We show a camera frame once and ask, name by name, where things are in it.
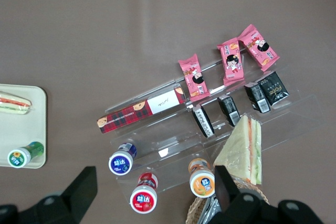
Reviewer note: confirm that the beige plastic serving tray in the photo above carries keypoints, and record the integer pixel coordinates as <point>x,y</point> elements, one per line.
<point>23,129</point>

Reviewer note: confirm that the blue lid yogurt bottle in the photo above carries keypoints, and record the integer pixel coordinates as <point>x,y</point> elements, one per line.
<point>122,159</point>

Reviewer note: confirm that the silver foil container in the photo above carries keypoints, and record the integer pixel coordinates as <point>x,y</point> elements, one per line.
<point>210,209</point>

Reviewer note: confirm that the red plaid cookie box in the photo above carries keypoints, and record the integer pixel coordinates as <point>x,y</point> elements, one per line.
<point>136,113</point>

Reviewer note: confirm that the black snack pack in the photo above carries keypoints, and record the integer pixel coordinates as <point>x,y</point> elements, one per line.
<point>256,98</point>
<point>203,121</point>
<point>275,87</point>
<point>229,110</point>

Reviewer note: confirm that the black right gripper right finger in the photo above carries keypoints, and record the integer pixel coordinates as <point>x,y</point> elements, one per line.
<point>236,208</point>

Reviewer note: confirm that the triangular sandwich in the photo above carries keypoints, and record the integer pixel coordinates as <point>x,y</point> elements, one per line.
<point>13,103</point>
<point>236,153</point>

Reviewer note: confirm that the red lid yogurt bottle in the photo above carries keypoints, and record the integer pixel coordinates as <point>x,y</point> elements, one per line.
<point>144,195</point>

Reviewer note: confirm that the clear acrylic tiered snack rack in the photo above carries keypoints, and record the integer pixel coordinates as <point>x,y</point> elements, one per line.
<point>178,142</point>

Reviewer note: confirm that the orange lid yogurt bottle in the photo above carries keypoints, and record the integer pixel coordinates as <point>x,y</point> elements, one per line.
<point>200,179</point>

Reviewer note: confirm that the green lid yogurt bottle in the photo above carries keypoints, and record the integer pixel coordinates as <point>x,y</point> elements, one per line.
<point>23,154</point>

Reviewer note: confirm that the oval wicker basket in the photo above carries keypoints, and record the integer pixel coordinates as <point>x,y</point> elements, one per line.
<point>194,211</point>

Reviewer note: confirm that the brown table cover sheet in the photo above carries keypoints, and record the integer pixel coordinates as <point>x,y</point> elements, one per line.
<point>105,37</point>

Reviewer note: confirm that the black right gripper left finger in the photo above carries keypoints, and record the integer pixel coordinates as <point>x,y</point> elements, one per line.
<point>81,192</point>

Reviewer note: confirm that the pink cartoon snack pack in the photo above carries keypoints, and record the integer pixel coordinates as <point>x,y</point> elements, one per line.
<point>258,47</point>
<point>232,62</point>
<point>194,79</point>

